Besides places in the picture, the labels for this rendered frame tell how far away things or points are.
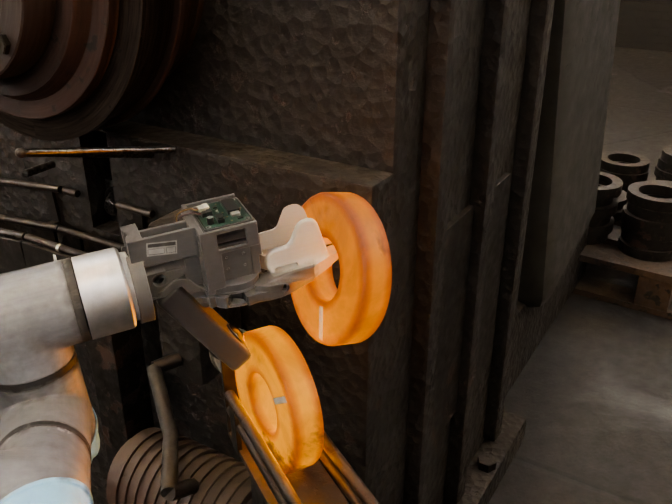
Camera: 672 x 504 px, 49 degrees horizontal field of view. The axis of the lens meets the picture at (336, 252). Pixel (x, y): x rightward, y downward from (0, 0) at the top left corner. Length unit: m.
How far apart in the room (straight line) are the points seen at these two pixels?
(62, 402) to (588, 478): 1.37
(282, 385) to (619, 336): 1.73
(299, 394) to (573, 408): 1.36
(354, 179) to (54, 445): 0.48
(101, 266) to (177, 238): 0.07
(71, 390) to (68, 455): 0.09
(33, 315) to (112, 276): 0.07
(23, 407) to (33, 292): 0.10
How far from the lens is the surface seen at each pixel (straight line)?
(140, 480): 1.02
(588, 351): 2.26
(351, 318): 0.70
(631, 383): 2.17
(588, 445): 1.92
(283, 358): 0.74
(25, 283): 0.66
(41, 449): 0.62
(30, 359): 0.67
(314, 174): 0.93
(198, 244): 0.66
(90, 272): 0.65
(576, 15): 1.59
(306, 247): 0.70
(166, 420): 1.00
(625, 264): 2.47
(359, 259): 0.68
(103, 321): 0.66
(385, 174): 0.93
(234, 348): 0.72
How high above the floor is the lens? 1.19
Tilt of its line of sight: 26 degrees down
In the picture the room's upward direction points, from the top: straight up
